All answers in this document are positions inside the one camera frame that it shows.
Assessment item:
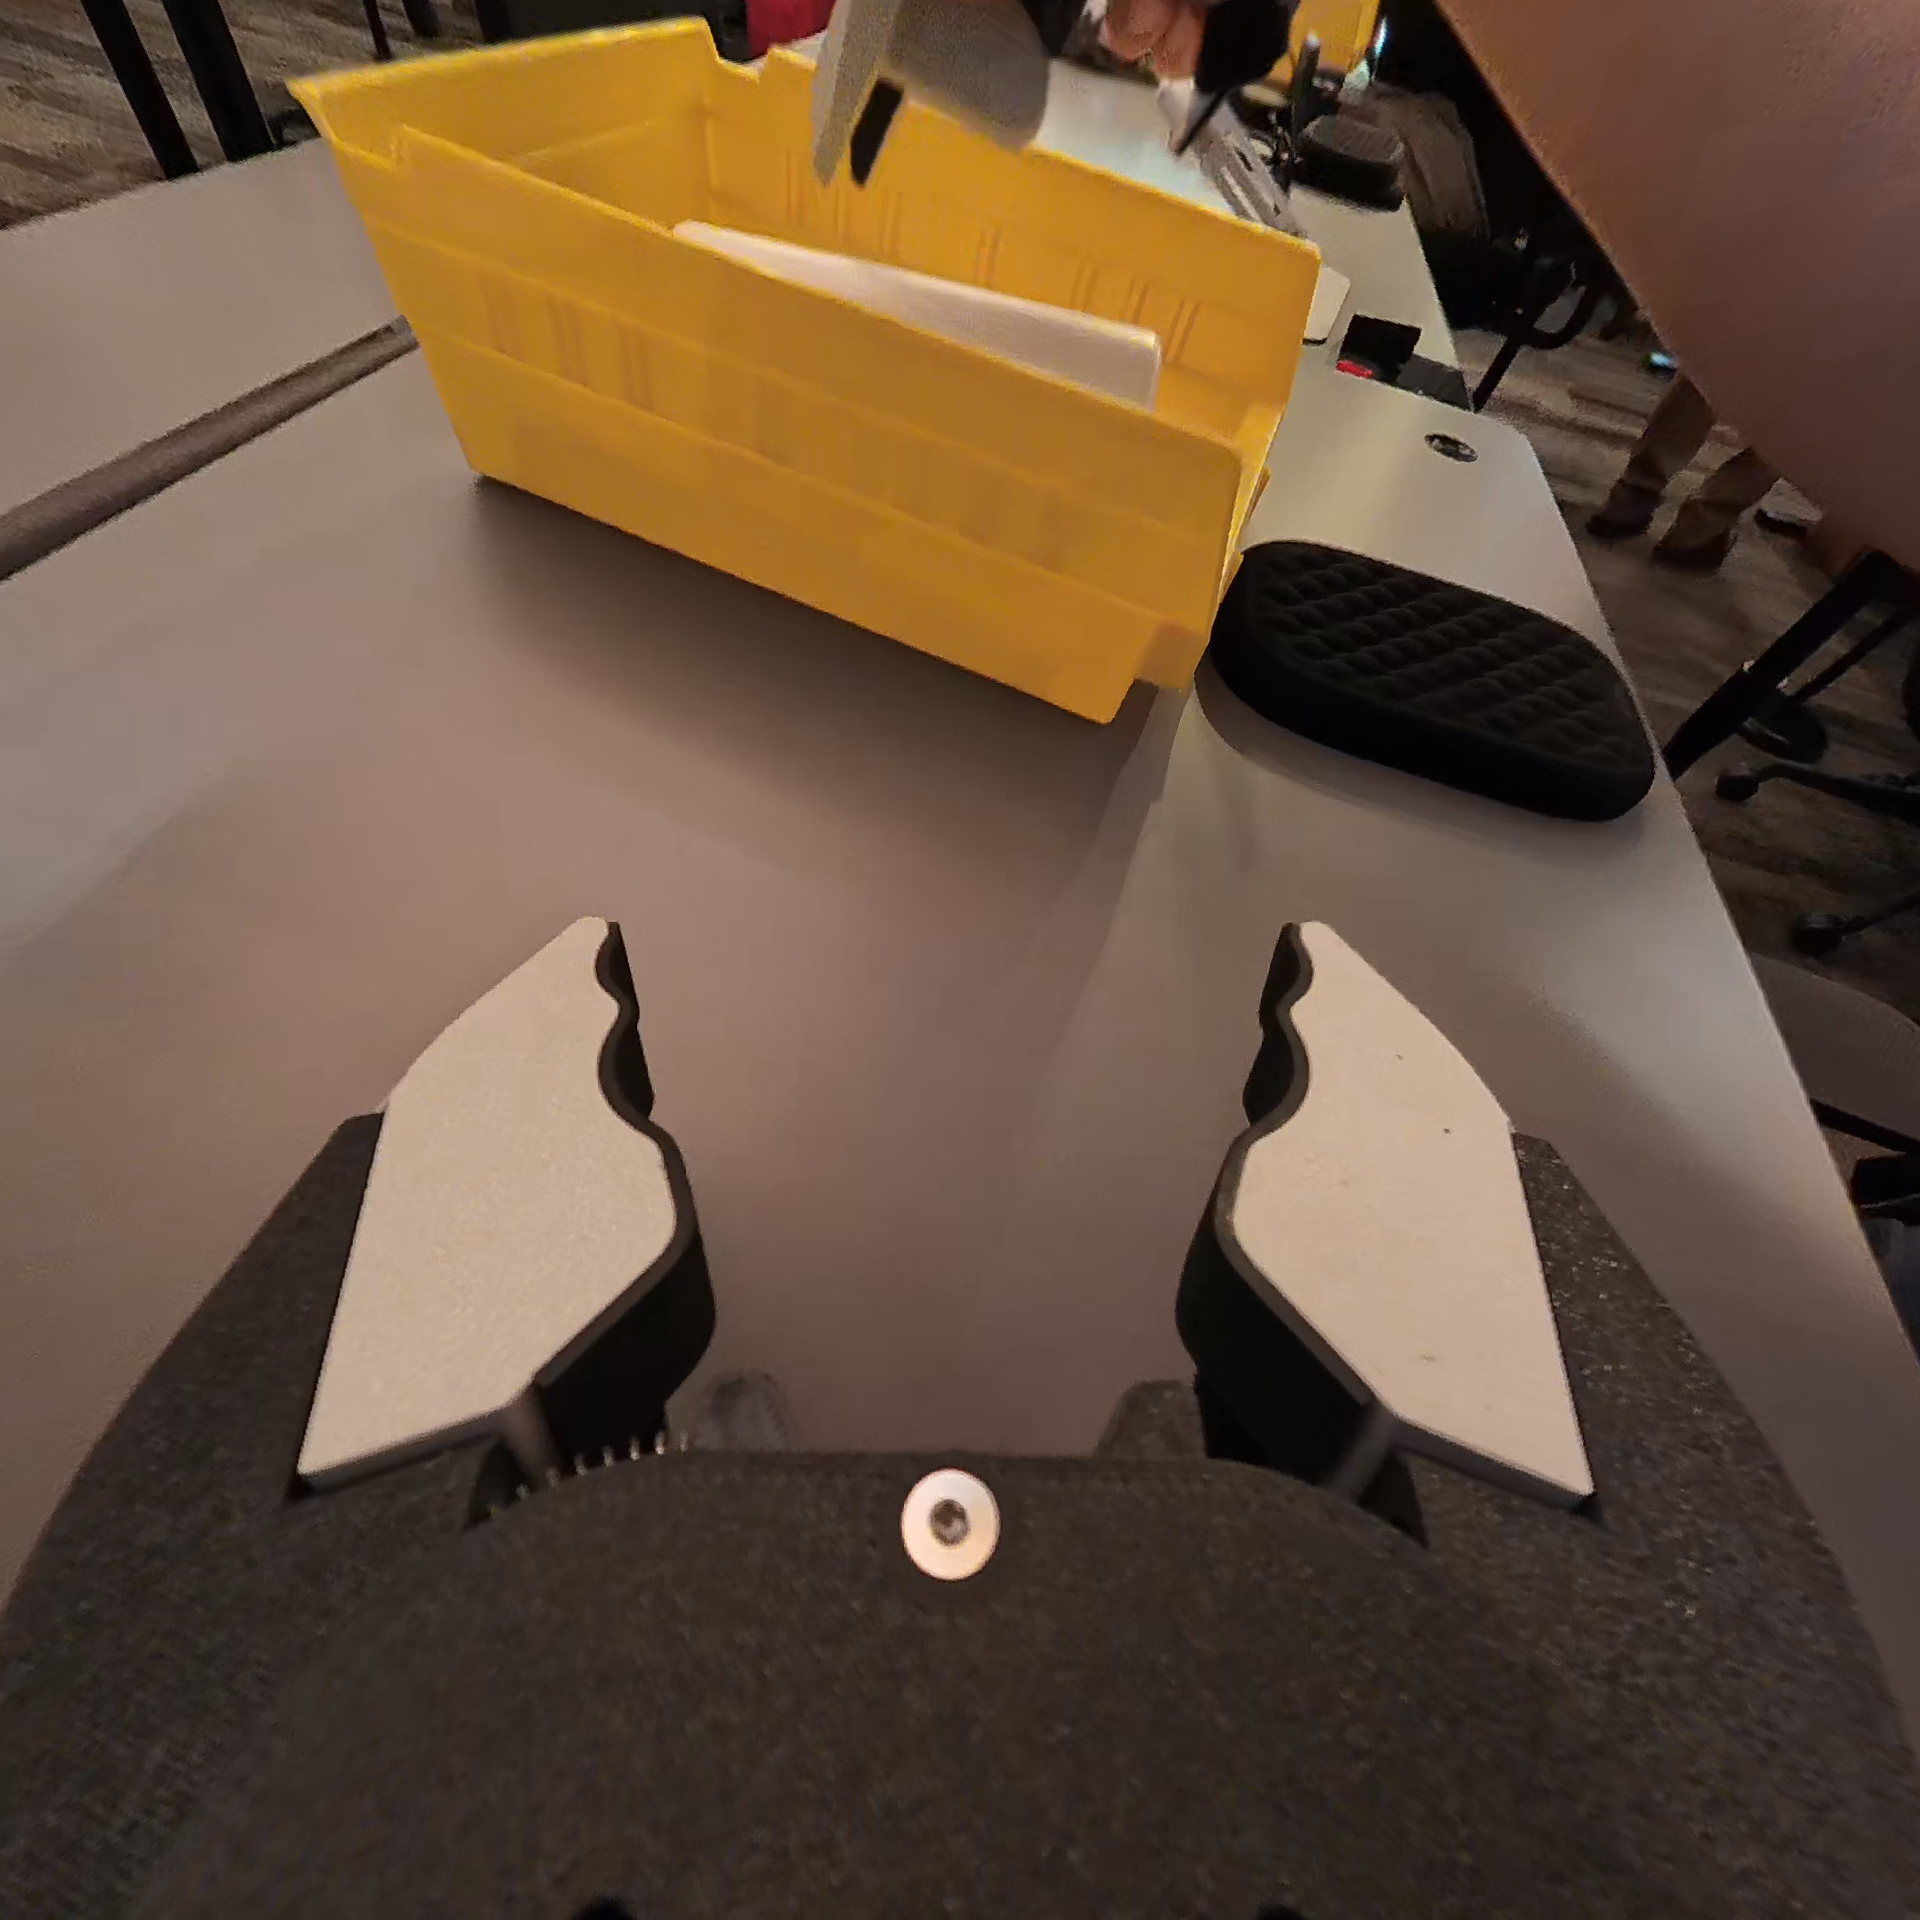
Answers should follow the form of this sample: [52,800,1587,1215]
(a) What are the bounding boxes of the person's right forearm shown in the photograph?
[1432,0,1920,563]

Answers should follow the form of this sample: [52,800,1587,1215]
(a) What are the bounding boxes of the black metal frame legs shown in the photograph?
[76,0,281,181]

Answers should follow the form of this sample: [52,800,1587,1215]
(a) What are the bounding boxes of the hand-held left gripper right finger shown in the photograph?
[1174,919,1597,1510]

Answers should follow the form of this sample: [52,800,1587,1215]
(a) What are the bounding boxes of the yellow plastic bin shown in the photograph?
[285,15,1325,731]

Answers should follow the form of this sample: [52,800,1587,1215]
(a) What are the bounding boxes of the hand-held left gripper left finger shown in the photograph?
[296,919,715,1502]

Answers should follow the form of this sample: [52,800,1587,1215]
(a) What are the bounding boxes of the black chair base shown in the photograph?
[1710,718,1920,963]

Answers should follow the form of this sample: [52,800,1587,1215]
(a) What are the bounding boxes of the white plastic bottle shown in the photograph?
[672,220,1165,410]

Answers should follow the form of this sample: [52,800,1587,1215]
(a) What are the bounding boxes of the person's right hand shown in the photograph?
[1102,0,1204,74]

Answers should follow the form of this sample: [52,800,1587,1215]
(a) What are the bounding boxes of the black textured mat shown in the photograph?
[1207,540,1659,824]

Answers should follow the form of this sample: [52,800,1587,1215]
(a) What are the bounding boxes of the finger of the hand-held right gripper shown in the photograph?
[812,0,905,187]
[891,0,1053,150]

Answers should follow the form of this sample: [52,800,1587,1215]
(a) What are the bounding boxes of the black office chair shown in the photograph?
[1290,30,1646,415]

